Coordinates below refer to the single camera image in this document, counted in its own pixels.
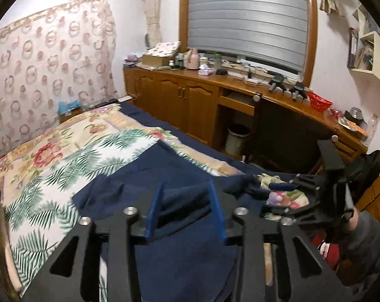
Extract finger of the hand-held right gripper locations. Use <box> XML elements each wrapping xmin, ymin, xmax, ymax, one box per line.
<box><xmin>261</xmin><ymin>200</ymin><xmax>334</xmax><ymax>227</ymax></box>
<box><xmin>270</xmin><ymin>173</ymin><xmax>331</xmax><ymax>196</ymax></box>

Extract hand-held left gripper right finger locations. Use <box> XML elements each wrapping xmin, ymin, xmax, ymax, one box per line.
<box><xmin>209</xmin><ymin>179</ymin><xmax>354</xmax><ymax>302</ymax></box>

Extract cardboard box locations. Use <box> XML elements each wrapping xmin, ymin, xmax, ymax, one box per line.
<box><xmin>142</xmin><ymin>53</ymin><xmax>169</xmax><ymax>67</ymax></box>

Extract wooden window frame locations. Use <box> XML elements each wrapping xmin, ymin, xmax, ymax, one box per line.
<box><xmin>179</xmin><ymin>0</ymin><xmax>319</xmax><ymax>89</ymax></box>

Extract upright books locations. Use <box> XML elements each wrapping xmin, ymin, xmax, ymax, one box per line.
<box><xmin>347</xmin><ymin>28</ymin><xmax>375</xmax><ymax>70</ymax></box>

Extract palm leaf print sheet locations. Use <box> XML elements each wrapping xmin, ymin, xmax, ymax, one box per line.
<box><xmin>4</xmin><ymin>129</ymin><xmax>161</xmax><ymax>293</ymax></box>

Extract wooden cabinet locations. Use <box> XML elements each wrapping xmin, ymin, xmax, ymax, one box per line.
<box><xmin>124</xmin><ymin>66</ymin><xmax>368</xmax><ymax>164</ymax></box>

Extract floral bed blanket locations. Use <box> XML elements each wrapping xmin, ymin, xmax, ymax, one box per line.
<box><xmin>0</xmin><ymin>104</ymin><xmax>241</xmax><ymax>192</ymax></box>

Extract floral print box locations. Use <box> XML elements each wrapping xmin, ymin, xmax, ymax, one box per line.
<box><xmin>146</xmin><ymin>42</ymin><xmax>182</xmax><ymax>56</ymax></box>

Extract round grey device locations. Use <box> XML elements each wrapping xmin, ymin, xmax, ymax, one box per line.
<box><xmin>344</xmin><ymin>107</ymin><xmax>367</xmax><ymax>126</ymax></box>

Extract red cloth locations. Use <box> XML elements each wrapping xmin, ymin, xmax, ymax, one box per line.
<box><xmin>313</xmin><ymin>234</ymin><xmax>342</xmax><ymax>271</ymax></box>

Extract clear plastic bottle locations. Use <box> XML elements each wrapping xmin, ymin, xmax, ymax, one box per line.
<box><xmin>365</xmin><ymin>115</ymin><xmax>379</xmax><ymax>147</ymax></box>

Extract navy bed sheet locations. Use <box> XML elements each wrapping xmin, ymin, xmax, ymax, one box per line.
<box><xmin>119</xmin><ymin>102</ymin><xmax>298</xmax><ymax>183</ymax></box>

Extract beige tied curtain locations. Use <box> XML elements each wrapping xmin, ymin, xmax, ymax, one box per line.
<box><xmin>144</xmin><ymin>0</ymin><xmax>162</xmax><ymax>49</ymax></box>

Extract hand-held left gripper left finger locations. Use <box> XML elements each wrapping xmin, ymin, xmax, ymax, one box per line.
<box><xmin>21</xmin><ymin>184</ymin><xmax>167</xmax><ymax>302</ymax></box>

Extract black backpack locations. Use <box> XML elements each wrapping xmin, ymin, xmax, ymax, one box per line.
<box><xmin>344</xmin><ymin>149</ymin><xmax>380</xmax><ymax>208</ymax></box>

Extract person's right forearm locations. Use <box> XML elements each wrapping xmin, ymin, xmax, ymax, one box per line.
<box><xmin>339</xmin><ymin>209</ymin><xmax>380</xmax><ymax>290</ymax></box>

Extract floral print garment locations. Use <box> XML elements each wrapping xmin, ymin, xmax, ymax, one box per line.
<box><xmin>256</xmin><ymin>174</ymin><xmax>310</xmax><ymax>219</ymax></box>

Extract wooden drawer unit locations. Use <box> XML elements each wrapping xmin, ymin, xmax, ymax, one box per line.
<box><xmin>355</xmin><ymin>167</ymin><xmax>380</xmax><ymax>221</ymax></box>

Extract black handheld device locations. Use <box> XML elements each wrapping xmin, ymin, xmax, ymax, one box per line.
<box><xmin>289</xmin><ymin>82</ymin><xmax>306</xmax><ymax>101</ymax></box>
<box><xmin>269</xmin><ymin>74</ymin><xmax>287</xmax><ymax>92</ymax></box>

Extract navy blue garment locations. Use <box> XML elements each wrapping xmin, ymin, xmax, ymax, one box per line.
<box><xmin>72</xmin><ymin>141</ymin><xmax>269</xmax><ymax>302</ymax></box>

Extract blue packet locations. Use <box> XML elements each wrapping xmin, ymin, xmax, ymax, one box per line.
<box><xmin>57</xmin><ymin>100</ymin><xmax>83</xmax><ymax>115</ymax></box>

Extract grey window blind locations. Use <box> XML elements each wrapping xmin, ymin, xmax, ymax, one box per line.
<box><xmin>187</xmin><ymin>0</ymin><xmax>310</xmax><ymax>71</ymax></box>

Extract ring pattern curtain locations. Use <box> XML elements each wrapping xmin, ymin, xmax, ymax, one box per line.
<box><xmin>0</xmin><ymin>0</ymin><xmax>119</xmax><ymax>177</ymax></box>

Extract pink kettle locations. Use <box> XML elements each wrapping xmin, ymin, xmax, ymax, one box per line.
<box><xmin>185</xmin><ymin>48</ymin><xmax>199</xmax><ymax>70</ymax></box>

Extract white wall shelf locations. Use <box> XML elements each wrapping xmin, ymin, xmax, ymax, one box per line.
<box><xmin>347</xmin><ymin>5</ymin><xmax>380</xmax><ymax>84</ymax></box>

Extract red plastic basket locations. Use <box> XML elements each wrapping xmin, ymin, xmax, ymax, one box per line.
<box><xmin>308</xmin><ymin>91</ymin><xmax>333</xmax><ymax>112</ymax></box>

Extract white trash bin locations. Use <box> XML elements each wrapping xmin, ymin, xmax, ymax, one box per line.
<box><xmin>225</xmin><ymin>124</ymin><xmax>250</xmax><ymax>155</ymax></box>

